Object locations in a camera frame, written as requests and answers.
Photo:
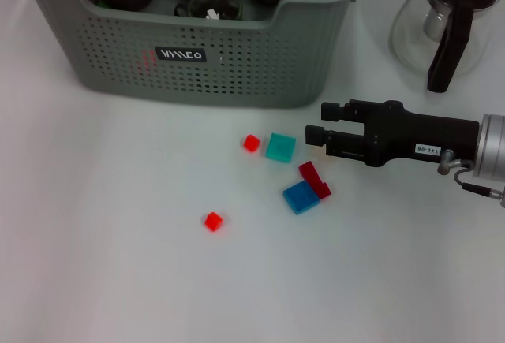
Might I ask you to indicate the dark red long toy brick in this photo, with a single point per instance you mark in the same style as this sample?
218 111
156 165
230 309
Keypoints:
315 179

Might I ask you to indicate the teal square toy brick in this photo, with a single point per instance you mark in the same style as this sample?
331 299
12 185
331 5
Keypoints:
280 148

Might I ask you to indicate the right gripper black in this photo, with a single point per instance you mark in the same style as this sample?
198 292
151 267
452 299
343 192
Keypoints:
418 138

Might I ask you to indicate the grey perforated storage basket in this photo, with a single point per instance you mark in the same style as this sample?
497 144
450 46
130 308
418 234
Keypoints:
236 75

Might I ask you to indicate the white toy brick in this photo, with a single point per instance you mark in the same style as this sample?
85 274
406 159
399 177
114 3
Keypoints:
213 14

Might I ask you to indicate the blue square toy brick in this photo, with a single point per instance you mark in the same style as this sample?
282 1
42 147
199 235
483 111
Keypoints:
301 197

